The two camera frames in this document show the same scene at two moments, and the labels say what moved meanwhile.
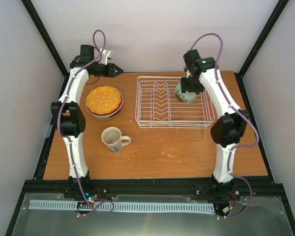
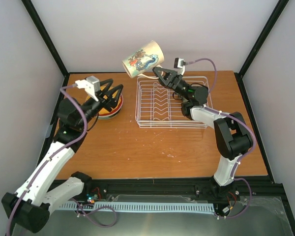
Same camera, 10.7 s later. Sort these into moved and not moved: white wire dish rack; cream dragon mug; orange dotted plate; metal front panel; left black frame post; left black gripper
Moved: left black gripper; cream dragon mug
Not moved: orange dotted plate; white wire dish rack; metal front panel; left black frame post
